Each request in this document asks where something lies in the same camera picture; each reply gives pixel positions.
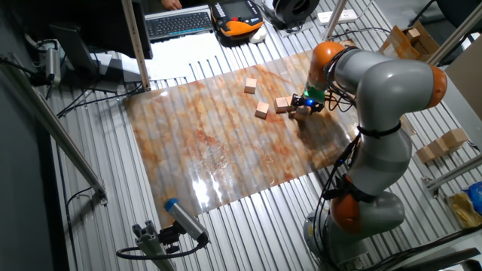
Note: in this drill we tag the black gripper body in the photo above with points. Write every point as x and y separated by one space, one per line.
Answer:
312 104

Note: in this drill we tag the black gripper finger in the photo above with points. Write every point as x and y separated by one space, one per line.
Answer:
296 101
319 110

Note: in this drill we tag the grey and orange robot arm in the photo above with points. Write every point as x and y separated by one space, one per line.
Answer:
388 86

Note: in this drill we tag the person's hand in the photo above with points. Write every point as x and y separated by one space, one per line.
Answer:
172 3

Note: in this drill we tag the white computer mouse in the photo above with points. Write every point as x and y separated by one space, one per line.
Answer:
258 35

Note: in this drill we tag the aluminium extrusion profile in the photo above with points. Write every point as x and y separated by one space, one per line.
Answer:
333 19
455 34
150 244
49 120
136 45
455 173

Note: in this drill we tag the white power strip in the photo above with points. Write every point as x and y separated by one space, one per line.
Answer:
337 17

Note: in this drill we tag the orange marble pattern mat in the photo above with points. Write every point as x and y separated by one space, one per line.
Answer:
211 150

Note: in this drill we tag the orange and black teach pendant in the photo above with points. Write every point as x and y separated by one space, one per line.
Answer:
237 19

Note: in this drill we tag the brown cardboard box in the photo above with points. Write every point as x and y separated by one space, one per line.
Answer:
399 43

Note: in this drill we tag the white paper sheet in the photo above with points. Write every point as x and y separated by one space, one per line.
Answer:
165 73
188 50

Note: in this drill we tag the black computer keyboard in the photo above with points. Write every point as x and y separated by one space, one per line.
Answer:
179 24

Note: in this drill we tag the beige flat board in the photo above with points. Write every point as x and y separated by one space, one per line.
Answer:
467 75

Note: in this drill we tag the black office chair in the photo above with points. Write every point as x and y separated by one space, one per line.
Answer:
459 11

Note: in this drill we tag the yellow plastic bag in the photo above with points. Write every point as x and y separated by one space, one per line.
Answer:
465 211

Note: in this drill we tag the blue plastic bag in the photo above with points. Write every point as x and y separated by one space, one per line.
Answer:
475 195

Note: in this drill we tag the black computer monitor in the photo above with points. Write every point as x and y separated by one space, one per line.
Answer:
94 22

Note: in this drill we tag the grey monitor stand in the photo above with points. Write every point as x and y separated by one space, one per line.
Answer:
75 49

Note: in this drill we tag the green camera mount plate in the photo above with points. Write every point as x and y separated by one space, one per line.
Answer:
314 92

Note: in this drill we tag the grey metal base plate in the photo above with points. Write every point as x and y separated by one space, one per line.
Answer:
297 31

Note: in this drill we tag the silver camera with blue cap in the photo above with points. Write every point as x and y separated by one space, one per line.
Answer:
186 220

